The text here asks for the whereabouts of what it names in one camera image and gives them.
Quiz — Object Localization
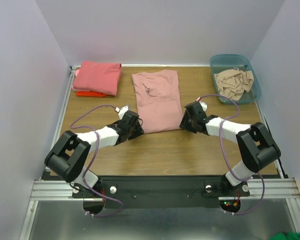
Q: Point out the dusty pink t shirt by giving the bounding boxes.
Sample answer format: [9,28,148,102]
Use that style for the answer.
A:
[132,69,183,134]

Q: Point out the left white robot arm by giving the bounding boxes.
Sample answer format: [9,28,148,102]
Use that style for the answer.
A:
[44,109,144,197]

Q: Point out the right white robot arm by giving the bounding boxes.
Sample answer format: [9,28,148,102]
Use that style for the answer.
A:
[179,100,282,196]

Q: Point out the beige crumpled shirt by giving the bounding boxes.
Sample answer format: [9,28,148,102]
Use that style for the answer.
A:
[214,69,254,101]

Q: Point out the folded red shirt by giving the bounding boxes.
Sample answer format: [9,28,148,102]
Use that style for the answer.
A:
[76,91,108,98]

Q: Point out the folded salmon pink shirt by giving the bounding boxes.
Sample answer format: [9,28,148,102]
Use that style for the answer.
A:
[72,61,122,96]

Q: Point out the teal plastic bin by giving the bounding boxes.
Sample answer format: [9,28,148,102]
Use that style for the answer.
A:
[210,54,261,105]

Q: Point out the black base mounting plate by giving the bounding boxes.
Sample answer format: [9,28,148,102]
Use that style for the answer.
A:
[72,175,251,209]

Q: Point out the green cloth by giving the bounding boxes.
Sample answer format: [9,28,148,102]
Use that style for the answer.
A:
[269,232,300,240]

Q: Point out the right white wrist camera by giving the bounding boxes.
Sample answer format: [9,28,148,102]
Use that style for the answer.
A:
[196,97,208,112]

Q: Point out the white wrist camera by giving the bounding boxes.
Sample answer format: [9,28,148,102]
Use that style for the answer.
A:
[196,97,208,112]
[114,105,130,120]

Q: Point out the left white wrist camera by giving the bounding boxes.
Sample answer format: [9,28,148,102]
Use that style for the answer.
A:
[114,105,130,120]

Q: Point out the aluminium table frame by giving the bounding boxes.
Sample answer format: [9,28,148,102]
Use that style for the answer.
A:
[18,65,300,240]

